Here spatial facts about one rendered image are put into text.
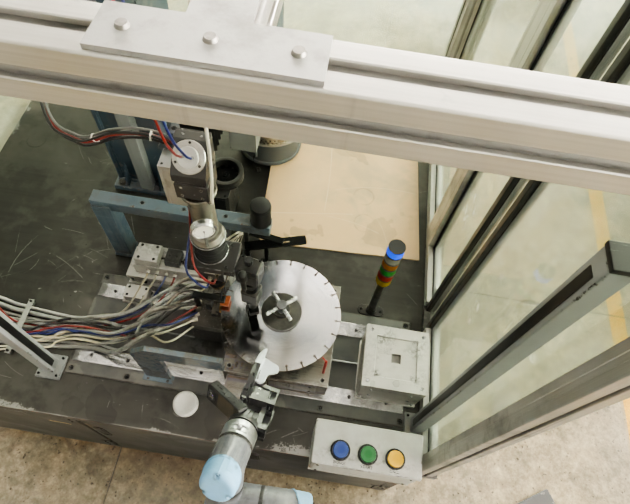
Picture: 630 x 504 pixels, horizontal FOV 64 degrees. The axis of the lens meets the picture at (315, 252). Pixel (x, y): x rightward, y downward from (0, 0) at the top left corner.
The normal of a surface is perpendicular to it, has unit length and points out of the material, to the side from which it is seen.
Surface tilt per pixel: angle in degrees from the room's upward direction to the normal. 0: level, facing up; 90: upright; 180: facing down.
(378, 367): 0
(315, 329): 0
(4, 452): 0
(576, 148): 90
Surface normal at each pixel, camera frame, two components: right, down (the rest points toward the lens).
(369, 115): -0.15, 0.85
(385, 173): 0.07, -0.50
